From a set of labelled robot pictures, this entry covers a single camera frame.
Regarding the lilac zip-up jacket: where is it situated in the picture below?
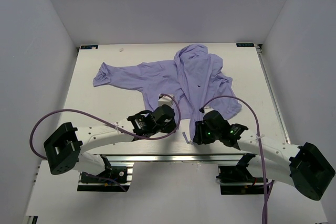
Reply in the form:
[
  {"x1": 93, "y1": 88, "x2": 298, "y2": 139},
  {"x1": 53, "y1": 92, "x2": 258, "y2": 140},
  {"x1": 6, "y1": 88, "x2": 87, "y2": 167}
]
[{"x1": 93, "y1": 44, "x2": 242, "y2": 137}]

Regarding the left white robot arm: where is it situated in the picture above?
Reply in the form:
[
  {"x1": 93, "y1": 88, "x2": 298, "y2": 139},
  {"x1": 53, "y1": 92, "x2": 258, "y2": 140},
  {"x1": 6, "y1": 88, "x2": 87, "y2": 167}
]
[{"x1": 44, "y1": 104, "x2": 176, "y2": 182}]

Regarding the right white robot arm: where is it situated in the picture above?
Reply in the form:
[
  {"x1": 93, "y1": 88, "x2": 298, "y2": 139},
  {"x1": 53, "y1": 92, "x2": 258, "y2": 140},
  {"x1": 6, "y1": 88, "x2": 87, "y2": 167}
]
[{"x1": 193, "y1": 111, "x2": 335, "y2": 201}]

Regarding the white front cover board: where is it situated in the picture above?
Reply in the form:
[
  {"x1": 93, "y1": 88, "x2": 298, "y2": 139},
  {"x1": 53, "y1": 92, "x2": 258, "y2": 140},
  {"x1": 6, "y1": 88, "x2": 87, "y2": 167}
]
[{"x1": 25, "y1": 159, "x2": 329, "y2": 224}]

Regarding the right blue table label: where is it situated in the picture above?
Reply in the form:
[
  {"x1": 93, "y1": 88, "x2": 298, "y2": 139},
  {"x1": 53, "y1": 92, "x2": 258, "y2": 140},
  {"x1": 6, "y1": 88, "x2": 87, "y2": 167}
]
[{"x1": 236, "y1": 42, "x2": 255, "y2": 47}]

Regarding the blue table label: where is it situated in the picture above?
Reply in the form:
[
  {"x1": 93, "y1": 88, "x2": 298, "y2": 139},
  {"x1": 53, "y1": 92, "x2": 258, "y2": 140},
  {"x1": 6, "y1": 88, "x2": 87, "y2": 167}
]
[
  {"x1": 80, "y1": 45, "x2": 98, "y2": 50},
  {"x1": 236, "y1": 42, "x2": 255, "y2": 47}
]

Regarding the left blue table label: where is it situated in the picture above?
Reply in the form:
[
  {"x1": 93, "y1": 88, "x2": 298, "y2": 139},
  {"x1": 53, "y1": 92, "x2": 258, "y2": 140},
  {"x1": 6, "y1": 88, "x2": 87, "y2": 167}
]
[{"x1": 80, "y1": 45, "x2": 98, "y2": 50}]

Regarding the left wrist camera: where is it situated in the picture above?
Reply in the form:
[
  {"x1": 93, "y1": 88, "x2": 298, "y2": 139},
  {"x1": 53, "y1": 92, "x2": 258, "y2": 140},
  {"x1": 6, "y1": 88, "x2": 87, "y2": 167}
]
[{"x1": 158, "y1": 94, "x2": 174, "y2": 108}]

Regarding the aluminium front rail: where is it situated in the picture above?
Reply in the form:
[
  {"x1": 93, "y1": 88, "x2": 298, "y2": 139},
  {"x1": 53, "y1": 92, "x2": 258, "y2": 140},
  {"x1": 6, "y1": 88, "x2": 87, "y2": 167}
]
[{"x1": 48, "y1": 153, "x2": 298, "y2": 164}]

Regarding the aluminium rail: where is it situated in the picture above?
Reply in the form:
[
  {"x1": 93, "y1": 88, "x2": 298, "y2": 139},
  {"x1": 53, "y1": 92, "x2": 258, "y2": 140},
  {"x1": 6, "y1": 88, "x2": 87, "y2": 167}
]
[
  {"x1": 48, "y1": 153, "x2": 298, "y2": 164},
  {"x1": 255, "y1": 44, "x2": 291, "y2": 144}
]

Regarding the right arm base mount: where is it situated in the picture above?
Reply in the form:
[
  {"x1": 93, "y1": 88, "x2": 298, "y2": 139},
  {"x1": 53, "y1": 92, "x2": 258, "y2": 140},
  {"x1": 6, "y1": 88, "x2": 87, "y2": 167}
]
[{"x1": 216, "y1": 154, "x2": 264, "y2": 195}]

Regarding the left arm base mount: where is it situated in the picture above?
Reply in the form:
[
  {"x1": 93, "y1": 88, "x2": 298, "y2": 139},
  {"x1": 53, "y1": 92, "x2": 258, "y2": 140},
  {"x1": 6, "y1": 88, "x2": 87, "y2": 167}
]
[{"x1": 77, "y1": 157, "x2": 133, "y2": 193}]

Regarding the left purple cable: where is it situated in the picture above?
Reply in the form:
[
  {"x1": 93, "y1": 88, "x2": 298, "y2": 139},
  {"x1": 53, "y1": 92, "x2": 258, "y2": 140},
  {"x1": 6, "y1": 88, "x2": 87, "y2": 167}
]
[{"x1": 29, "y1": 93, "x2": 182, "y2": 193}]

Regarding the aluminium right side rail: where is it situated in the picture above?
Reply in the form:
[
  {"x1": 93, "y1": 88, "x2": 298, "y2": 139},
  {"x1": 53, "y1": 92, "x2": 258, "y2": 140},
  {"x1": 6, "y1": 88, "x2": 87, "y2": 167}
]
[{"x1": 255, "y1": 44, "x2": 291, "y2": 144}]

